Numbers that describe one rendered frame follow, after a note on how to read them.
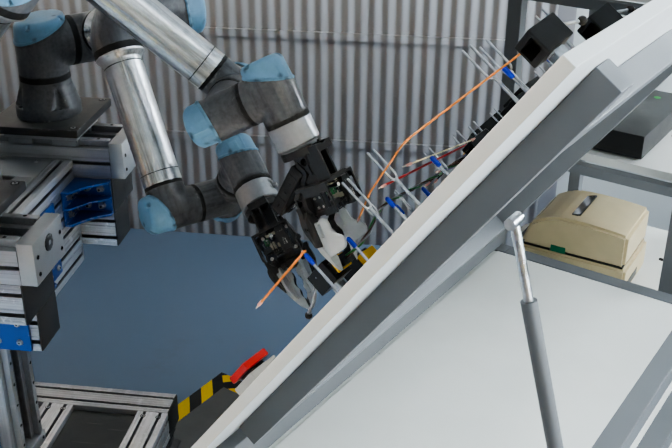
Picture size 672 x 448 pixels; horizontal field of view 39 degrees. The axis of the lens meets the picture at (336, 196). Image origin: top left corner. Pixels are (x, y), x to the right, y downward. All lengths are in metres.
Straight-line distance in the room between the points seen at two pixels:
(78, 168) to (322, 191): 0.95
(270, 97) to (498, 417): 0.78
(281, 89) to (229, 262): 2.54
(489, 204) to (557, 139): 0.13
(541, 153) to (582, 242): 1.42
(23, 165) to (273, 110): 0.94
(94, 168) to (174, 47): 0.72
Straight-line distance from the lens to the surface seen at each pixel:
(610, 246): 2.53
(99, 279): 3.98
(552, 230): 2.57
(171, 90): 4.03
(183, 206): 1.82
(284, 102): 1.52
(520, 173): 1.17
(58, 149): 2.34
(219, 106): 1.55
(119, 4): 1.66
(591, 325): 2.21
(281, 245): 1.70
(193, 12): 1.95
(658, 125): 2.46
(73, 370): 3.47
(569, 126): 1.12
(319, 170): 1.52
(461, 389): 1.96
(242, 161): 1.79
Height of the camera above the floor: 1.96
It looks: 25 degrees down
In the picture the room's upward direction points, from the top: straight up
